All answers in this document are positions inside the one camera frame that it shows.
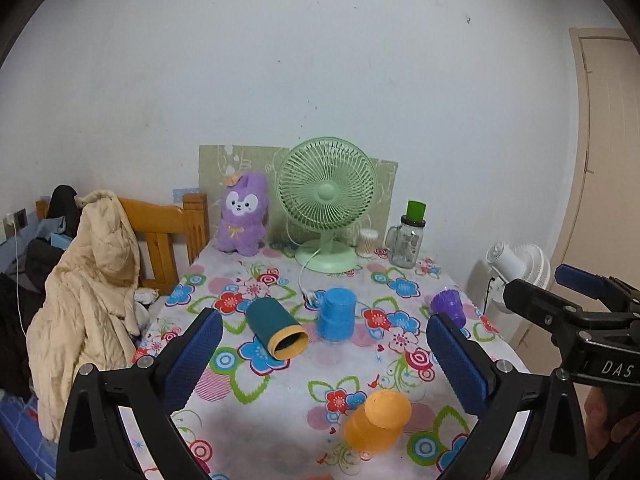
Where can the purple cup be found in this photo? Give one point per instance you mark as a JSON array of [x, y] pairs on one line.
[[447, 306]]

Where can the wooden chair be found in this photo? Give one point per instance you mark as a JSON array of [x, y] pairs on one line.
[[160, 222]]

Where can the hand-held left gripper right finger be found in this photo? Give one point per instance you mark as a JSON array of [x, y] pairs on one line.
[[460, 372]]

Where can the white standing fan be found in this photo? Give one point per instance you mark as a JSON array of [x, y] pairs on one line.
[[522, 265]]

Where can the green desk fan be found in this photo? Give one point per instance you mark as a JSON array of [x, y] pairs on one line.
[[327, 192]]

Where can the grey soft toy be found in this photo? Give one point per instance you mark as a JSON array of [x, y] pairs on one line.
[[145, 305]]

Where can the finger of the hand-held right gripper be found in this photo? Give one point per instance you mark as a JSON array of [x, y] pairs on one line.
[[580, 280], [535, 305]]

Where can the blue cup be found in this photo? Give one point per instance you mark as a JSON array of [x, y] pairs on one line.
[[336, 316]]

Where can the blue patterned bedding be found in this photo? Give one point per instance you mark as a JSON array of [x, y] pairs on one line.
[[22, 435]]

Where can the beige padded jacket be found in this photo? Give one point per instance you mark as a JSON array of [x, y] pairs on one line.
[[85, 310]]

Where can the glass jar mug green lid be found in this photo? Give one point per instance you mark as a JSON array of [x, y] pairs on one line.
[[406, 242]]

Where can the green wall poster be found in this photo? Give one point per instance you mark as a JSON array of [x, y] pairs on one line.
[[215, 170]]

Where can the purple plush toy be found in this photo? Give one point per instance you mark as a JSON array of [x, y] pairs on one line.
[[242, 225]]

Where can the beige door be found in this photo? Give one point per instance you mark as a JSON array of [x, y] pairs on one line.
[[610, 160]]

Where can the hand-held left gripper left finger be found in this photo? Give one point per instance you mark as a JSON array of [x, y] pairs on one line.
[[199, 352]]

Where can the floral tablecloth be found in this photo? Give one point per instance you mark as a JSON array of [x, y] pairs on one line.
[[310, 380]]

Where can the blue cloth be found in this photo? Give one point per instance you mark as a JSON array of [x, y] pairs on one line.
[[52, 235]]

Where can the dark teal cup yellow rim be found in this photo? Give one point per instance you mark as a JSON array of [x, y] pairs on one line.
[[272, 325]]

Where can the wall socket with charger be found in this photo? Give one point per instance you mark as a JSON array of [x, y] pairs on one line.
[[16, 220]]

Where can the person's right hand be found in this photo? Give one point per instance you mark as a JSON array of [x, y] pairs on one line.
[[602, 422]]

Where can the orange cup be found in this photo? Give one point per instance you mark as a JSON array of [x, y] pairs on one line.
[[377, 417]]

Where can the black garment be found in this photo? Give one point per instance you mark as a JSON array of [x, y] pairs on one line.
[[62, 202]]

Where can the cotton swab container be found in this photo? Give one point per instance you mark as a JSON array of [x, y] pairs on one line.
[[367, 244]]

